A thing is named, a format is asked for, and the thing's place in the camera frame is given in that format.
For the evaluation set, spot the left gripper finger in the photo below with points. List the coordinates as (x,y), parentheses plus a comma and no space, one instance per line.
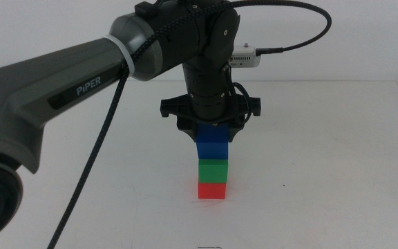
(233,130)
(188,128)

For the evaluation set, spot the blue cube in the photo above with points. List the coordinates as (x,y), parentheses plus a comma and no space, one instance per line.
(213,147)

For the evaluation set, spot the red cube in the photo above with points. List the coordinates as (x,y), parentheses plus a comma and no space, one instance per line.
(212,191)

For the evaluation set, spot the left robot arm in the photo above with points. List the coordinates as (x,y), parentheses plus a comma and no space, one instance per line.
(47,86)

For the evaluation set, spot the green cube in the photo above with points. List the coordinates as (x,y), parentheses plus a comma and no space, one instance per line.
(213,172)

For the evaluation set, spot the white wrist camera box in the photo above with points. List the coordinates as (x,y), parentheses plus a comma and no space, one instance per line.
(245,58)

